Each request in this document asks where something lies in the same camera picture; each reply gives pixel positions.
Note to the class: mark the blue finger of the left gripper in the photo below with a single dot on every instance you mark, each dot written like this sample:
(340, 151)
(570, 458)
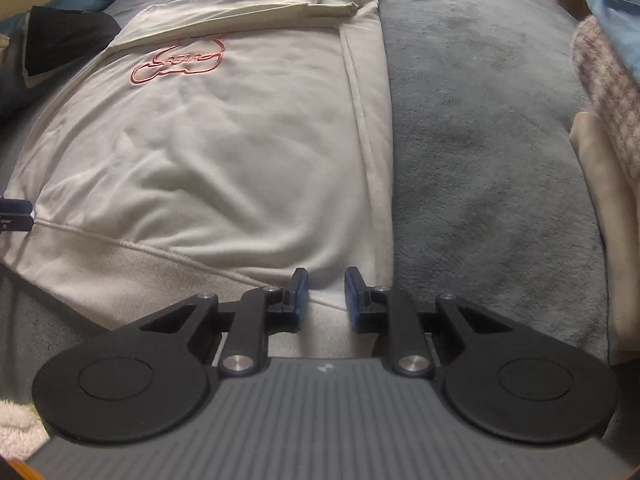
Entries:
(16, 215)

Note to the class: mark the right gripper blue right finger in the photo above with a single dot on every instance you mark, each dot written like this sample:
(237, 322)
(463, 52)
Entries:
(389, 313)

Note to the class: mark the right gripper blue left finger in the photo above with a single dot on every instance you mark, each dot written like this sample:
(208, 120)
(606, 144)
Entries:
(251, 320)

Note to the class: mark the cream bear hoodie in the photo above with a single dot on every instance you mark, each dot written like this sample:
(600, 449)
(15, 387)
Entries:
(216, 146)

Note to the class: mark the grey fleece bed blanket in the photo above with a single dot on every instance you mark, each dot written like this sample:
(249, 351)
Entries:
(488, 198)

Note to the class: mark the black folded garment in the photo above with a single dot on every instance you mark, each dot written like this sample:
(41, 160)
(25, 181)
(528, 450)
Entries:
(55, 38)

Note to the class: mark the white green fluffy sleeve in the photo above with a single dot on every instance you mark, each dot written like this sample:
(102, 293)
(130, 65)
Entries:
(21, 430)

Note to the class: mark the beige folded garment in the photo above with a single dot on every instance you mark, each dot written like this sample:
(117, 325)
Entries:
(617, 217)

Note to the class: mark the pink tweed folded garment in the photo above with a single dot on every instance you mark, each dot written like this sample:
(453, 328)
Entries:
(612, 90)

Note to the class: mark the blue folded garment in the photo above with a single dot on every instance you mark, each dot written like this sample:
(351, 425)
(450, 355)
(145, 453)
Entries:
(619, 19)

